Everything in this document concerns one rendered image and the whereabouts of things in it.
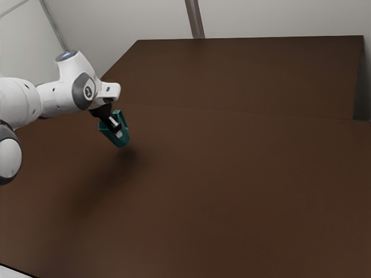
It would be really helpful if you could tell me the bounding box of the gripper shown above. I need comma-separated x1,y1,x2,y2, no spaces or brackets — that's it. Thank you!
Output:
88,104,122,138

